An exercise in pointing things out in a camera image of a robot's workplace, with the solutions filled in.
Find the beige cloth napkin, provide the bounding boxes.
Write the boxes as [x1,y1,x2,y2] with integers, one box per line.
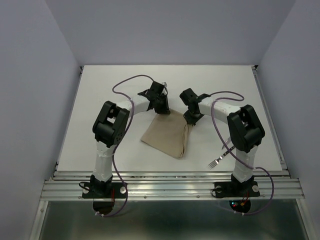
[141,109,193,159]

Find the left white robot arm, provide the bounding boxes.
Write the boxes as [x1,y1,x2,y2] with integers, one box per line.
[90,81,171,197]

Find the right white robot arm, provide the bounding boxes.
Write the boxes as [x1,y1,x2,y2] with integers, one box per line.
[179,88,266,195]

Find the steel knife black handle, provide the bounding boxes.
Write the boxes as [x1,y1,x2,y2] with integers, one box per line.
[221,137,231,150]

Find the steel fork black handle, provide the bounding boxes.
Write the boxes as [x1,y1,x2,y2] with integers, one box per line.
[207,151,229,169]

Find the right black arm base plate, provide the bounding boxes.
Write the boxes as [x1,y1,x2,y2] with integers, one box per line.
[211,181,261,199]

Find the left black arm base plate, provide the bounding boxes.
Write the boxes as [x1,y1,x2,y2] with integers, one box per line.
[78,181,127,199]

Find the aluminium front rail frame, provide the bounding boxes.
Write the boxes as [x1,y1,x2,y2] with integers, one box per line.
[40,169,305,201]

